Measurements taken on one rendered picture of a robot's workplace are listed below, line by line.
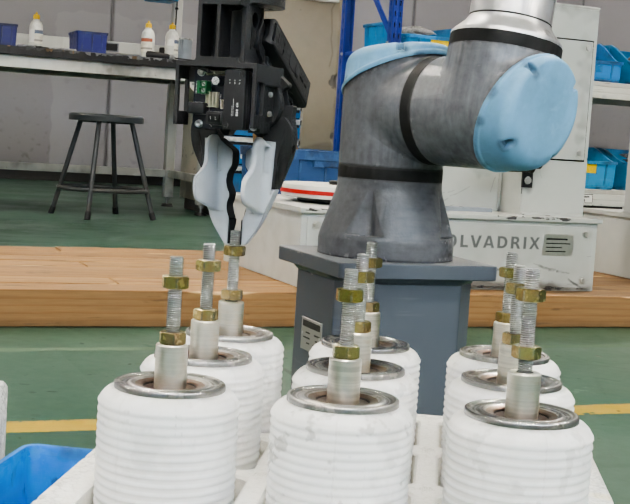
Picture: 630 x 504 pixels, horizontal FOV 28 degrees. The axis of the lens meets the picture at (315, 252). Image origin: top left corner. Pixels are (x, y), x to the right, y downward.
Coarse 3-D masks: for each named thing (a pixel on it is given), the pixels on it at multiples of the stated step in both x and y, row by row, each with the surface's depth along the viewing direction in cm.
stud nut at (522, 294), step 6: (516, 288) 82; (522, 288) 82; (540, 288) 82; (516, 294) 82; (522, 294) 82; (528, 294) 81; (534, 294) 81; (540, 294) 81; (522, 300) 81; (528, 300) 81; (534, 300) 81; (540, 300) 82
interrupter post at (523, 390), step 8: (512, 376) 82; (520, 376) 82; (528, 376) 82; (536, 376) 82; (512, 384) 82; (520, 384) 82; (528, 384) 82; (536, 384) 82; (512, 392) 82; (520, 392) 82; (528, 392) 82; (536, 392) 82; (512, 400) 82; (520, 400) 82; (528, 400) 82; (536, 400) 82; (512, 408) 82; (520, 408) 82; (528, 408) 82; (536, 408) 82; (512, 416) 82; (520, 416) 82; (528, 416) 82; (536, 416) 82
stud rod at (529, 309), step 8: (528, 272) 82; (536, 272) 82; (528, 280) 82; (536, 280) 82; (528, 288) 82; (536, 288) 82; (528, 304) 82; (536, 304) 82; (528, 312) 82; (528, 320) 82; (528, 328) 82; (520, 336) 82; (528, 336) 82; (520, 344) 82; (528, 344) 82; (520, 360) 82; (528, 360) 82; (520, 368) 82; (528, 368) 82
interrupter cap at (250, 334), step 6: (186, 330) 108; (246, 330) 110; (252, 330) 110; (258, 330) 110; (264, 330) 110; (222, 336) 106; (228, 336) 106; (234, 336) 106; (240, 336) 106; (246, 336) 106; (252, 336) 107; (258, 336) 107; (264, 336) 107; (270, 336) 107; (228, 342) 105; (234, 342) 105; (240, 342) 105; (246, 342) 105; (252, 342) 105
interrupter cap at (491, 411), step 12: (468, 408) 82; (480, 408) 83; (492, 408) 84; (504, 408) 85; (540, 408) 85; (552, 408) 85; (564, 408) 84; (480, 420) 81; (492, 420) 80; (504, 420) 80; (516, 420) 80; (528, 420) 80; (540, 420) 81; (552, 420) 81; (564, 420) 81; (576, 420) 81
